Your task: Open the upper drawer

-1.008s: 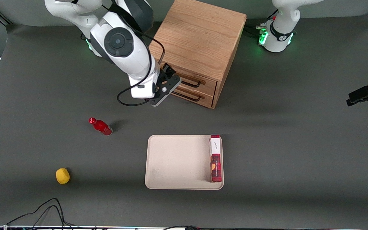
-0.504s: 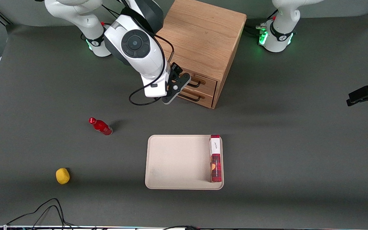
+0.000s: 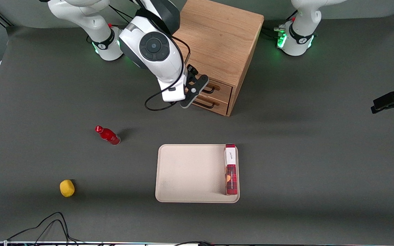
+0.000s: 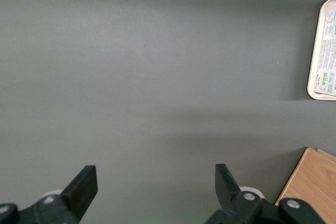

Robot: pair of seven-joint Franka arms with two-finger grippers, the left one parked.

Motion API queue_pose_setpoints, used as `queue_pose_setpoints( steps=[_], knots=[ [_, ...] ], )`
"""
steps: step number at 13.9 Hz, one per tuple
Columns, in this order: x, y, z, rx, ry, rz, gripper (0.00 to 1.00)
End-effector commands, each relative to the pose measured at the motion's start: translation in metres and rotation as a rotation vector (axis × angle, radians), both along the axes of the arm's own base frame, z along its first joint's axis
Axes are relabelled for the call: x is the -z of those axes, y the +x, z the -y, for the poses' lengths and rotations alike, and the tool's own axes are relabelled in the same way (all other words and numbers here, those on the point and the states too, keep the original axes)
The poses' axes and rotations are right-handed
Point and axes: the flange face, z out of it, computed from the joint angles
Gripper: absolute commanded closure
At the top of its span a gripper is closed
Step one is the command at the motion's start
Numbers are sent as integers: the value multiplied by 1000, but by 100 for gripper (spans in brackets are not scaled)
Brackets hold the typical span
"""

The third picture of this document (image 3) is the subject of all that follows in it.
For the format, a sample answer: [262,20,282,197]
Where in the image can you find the yellow lemon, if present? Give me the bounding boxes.
[60,179,75,198]

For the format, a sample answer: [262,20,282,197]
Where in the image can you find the wooden drawer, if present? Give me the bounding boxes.
[199,76,233,103]
[191,92,231,116]

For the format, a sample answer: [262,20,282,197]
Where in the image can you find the beige rectangular tray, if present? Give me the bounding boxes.
[155,144,240,203]

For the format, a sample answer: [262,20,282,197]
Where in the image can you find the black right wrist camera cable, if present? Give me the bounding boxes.
[145,34,191,111]

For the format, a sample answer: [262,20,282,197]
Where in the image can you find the wooden drawer cabinet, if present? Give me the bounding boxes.
[173,0,264,117]

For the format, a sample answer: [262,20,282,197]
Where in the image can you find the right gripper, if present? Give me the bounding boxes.
[158,65,199,103]

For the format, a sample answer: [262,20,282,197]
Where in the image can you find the black floor cable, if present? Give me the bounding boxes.
[175,241,214,246]
[7,212,71,244]
[33,219,81,244]

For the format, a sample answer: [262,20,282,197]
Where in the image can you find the black arm base cable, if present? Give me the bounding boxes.
[108,5,136,24]
[261,10,298,39]

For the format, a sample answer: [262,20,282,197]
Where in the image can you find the red plastic bottle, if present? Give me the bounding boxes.
[95,125,121,146]

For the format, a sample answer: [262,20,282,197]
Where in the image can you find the red tartan cookie box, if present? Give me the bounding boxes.
[224,143,238,195]

